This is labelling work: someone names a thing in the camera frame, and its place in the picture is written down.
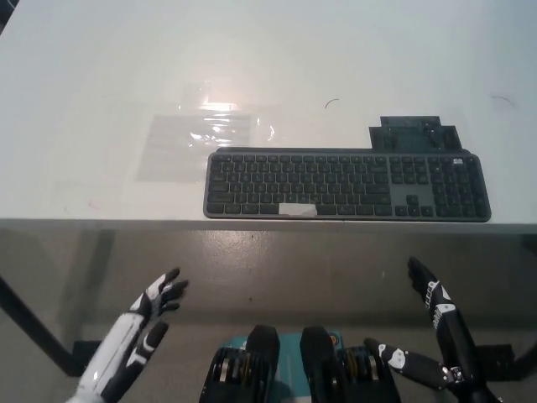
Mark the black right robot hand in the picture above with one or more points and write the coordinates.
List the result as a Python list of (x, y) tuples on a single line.
[(451, 336)]

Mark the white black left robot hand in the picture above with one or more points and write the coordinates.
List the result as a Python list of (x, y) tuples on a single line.
[(126, 336)]

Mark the black ribbed right robot block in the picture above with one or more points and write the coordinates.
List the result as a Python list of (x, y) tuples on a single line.
[(319, 352)]

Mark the black ribbed robot block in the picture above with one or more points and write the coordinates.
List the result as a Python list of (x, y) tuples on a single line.
[(319, 352), (260, 348)]

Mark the black ribbed left robot block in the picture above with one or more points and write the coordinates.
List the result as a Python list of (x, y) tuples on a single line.
[(260, 348)]

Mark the black robot legs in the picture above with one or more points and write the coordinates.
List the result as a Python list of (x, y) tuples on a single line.
[(289, 357)]

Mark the dark grey full-size keyboard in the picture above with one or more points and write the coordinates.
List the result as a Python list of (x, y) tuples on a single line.
[(335, 176)]

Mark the black table foot plate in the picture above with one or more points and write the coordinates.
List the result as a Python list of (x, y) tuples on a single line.
[(497, 354), (86, 352)]

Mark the black table leg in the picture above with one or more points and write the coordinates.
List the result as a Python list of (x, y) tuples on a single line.
[(33, 323)]

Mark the clear plastic sheet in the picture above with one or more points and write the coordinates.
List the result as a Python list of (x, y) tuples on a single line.
[(176, 147)]

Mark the white tape strip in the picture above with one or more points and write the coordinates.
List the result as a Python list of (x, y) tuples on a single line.
[(297, 210)]

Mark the black stepped mounting plate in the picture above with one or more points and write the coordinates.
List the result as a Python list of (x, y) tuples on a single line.
[(407, 136)]

